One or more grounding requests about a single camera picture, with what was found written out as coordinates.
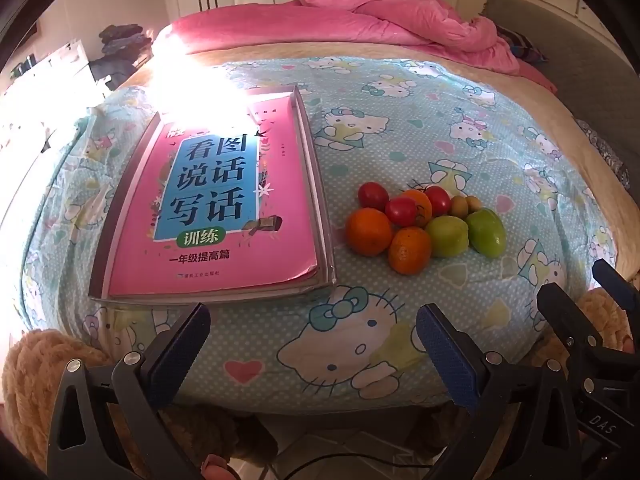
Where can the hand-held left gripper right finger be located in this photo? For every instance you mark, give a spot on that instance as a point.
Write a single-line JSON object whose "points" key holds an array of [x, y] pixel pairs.
{"points": [[447, 355]]}

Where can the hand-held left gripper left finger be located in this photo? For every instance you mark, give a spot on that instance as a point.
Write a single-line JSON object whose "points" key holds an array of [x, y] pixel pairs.
{"points": [[177, 355]]}

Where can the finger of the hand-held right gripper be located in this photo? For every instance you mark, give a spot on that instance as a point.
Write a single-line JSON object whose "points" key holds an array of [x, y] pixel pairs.
{"points": [[612, 277], [567, 315]]}

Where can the orange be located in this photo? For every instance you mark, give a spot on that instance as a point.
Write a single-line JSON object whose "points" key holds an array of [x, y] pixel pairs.
{"points": [[421, 199], [410, 251], [369, 232]]}

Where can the green fruit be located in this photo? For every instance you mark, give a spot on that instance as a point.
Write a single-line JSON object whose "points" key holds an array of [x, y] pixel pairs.
{"points": [[446, 236], [486, 233]]}

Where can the small brown fruit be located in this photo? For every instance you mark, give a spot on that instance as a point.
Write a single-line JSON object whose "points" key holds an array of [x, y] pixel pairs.
{"points": [[459, 205], [474, 203]]}

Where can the red tomato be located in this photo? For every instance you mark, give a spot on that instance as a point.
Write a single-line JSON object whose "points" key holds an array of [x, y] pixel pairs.
{"points": [[438, 200], [401, 211], [373, 196]]}

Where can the grey tray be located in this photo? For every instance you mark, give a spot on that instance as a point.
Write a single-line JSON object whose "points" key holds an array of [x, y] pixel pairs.
{"points": [[122, 210]]}

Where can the fluffy beige throw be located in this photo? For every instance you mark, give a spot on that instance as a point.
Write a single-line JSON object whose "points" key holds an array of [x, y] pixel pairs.
{"points": [[35, 365], [607, 315]]}

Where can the pink book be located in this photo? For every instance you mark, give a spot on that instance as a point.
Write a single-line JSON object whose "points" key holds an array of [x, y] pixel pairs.
{"points": [[210, 240]]}

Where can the dark patterned cloth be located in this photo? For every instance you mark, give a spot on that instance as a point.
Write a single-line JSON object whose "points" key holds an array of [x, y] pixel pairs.
{"points": [[605, 155]]}

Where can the printed cartoon blanket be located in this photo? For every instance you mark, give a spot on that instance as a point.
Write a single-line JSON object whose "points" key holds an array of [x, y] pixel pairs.
{"points": [[410, 150]]}

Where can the grey headboard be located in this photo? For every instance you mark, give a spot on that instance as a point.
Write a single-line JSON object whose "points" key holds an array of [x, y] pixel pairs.
{"points": [[575, 50]]}

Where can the dark pillow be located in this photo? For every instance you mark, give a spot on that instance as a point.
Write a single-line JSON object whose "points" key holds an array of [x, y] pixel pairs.
{"points": [[520, 42]]}

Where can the white cabinet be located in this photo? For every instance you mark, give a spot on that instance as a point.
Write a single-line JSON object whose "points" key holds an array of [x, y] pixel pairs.
{"points": [[50, 70]]}

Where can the pile of folded clothes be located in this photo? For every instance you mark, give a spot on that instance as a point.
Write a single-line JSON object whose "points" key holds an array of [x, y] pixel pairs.
{"points": [[122, 37]]}

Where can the pink duvet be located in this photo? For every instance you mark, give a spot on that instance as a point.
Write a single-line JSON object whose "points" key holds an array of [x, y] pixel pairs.
{"points": [[350, 20]]}

